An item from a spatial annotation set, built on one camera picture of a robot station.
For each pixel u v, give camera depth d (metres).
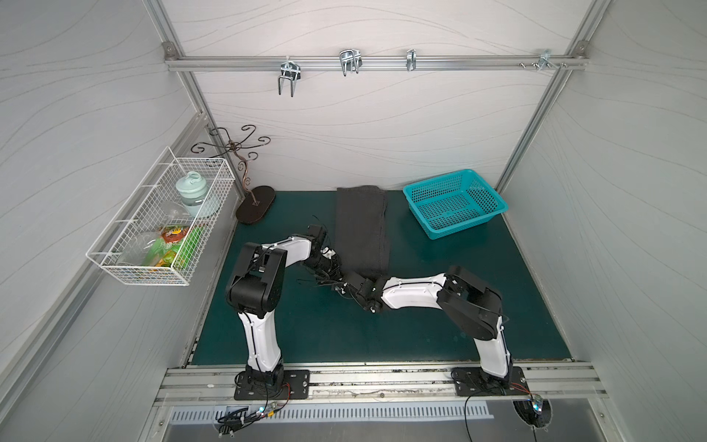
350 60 0.77
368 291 0.70
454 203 1.18
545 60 0.76
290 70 0.78
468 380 0.75
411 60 0.78
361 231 1.06
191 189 0.66
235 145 0.92
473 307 0.46
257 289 0.52
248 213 1.12
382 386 0.75
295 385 0.73
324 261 0.85
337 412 0.70
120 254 0.57
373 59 0.79
